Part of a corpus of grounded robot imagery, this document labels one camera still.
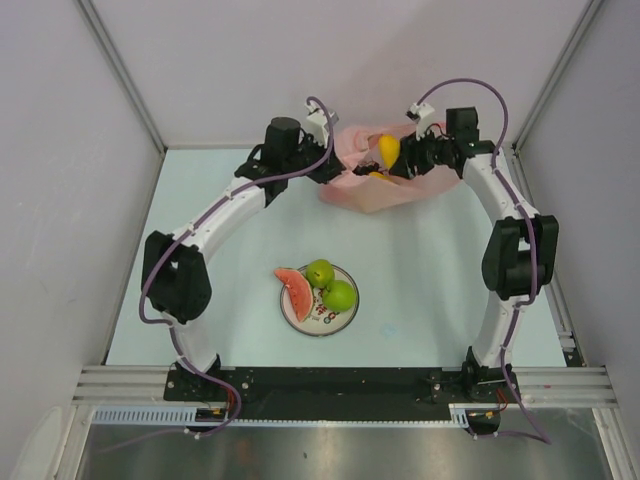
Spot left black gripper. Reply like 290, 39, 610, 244
282, 132, 345, 185

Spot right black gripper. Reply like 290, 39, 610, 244
390, 125, 455, 181

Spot yellow fake starfruit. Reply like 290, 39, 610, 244
378, 134, 401, 170

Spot yellow fake banana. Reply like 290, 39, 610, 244
368, 171, 392, 182

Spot pink plastic bag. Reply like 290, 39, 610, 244
318, 124, 460, 214

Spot green fake pear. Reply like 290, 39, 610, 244
305, 259, 335, 289

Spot red watermelon slice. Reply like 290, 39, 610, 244
274, 268, 314, 322

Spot green fake guava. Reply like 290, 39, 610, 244
322, 280, 358, 313

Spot round printed plate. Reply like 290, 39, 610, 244
279, 265, 360, 337

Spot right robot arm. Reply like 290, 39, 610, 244
390, 103, 559, 401

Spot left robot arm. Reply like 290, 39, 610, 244
138, 108, 344, 400

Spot black fake grapes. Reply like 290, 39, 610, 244
352, 161, 379, 176

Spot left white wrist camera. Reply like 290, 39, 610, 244
302, 96, 339, 147

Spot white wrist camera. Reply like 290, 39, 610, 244
302, 96, 339, 147
406, 102, 444, 140

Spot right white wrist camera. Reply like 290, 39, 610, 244
406, 102, 444, 140

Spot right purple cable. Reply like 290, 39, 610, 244
415, 76, 553, 446

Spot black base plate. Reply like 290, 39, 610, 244
164, 363, 519, 404

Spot white slotted cable duct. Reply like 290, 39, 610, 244
93, 406, 469, 429

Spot aluminium frame rail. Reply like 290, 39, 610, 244
72, 366, 618, 409

